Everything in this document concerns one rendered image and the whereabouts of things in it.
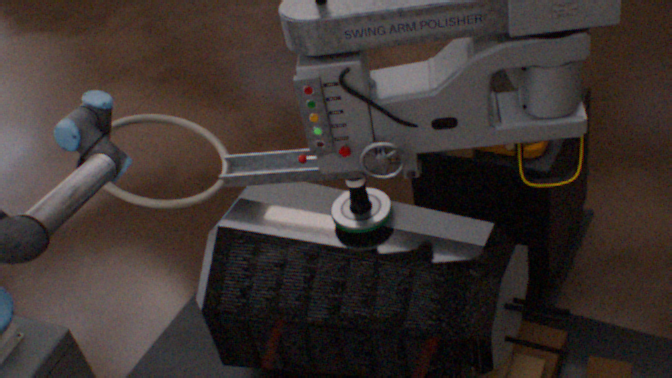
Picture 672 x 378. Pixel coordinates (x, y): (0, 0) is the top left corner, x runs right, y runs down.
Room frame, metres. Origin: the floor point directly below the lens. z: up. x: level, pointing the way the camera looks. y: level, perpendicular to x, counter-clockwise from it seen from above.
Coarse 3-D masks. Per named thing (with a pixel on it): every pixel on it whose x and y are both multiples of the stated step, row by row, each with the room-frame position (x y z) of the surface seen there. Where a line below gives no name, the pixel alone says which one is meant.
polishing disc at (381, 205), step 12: (348, 192) 2.32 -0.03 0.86; (372, 192) 2.29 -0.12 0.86; (336, 204) 2.26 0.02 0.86; (348, 204) 2.25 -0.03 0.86; (372, 204) 2.22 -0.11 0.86; (384, 204) 2.21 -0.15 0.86; (336, 216) 2.20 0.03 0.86; (348, 216) 2.18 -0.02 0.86; (360, 216) 2.17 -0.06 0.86; (372, 216) 2.16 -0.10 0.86; (384, 216) 2.14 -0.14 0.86; (360, 228) 2.12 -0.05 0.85
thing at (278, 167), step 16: (240, 160) 2.34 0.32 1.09; (256, 160) 2.33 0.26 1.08; (272, 160) 2.32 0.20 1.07; (288, 160) 2.31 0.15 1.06; (224, 176) 2.24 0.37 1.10; (240, 176) 2.23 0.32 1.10; (256, 176) 2.22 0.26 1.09; (272, 176) 2.21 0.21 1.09; (288, 176) 2.20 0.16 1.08; (304, 176) 2.19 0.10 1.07; (320, 176) 2.18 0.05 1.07; (336, 176) 2.17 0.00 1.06; (352, 176) 2.16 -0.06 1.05; (368, 176) 2.15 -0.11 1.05
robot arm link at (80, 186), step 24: (96, 144) 2.06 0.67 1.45; (96, 168) 1.93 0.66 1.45; (120, 168) 2.01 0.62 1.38; (72, 192) 1.78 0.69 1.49; (96, 192) 1.88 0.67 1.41; (24, 216) 1.61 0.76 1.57; (48, 216) 1.65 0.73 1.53; (72, 216) 1.75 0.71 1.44; (0, 240) 1.51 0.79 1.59; (24, 240) 1.53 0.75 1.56; (48, 240) 1.58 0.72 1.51
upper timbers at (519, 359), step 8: (512, 360) 1.93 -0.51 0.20; (520, 360) 1.92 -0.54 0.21; (528, 360) 1.91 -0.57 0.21; (536, 360) 1.90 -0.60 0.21; (544, 360) 1.90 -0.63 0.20; (512, 368) 1.89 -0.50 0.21; (520, 368) 1.88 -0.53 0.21; (528, 368) 1.88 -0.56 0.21; (536, 368) 1.87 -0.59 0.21; (544, 368) 1.88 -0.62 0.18; (512, 376) 1.85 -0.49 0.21; (520, 376) 1.85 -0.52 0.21; (528, 376) 1.84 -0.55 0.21; (536, 376) 1.83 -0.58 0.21; (544, 376) 1.88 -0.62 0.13
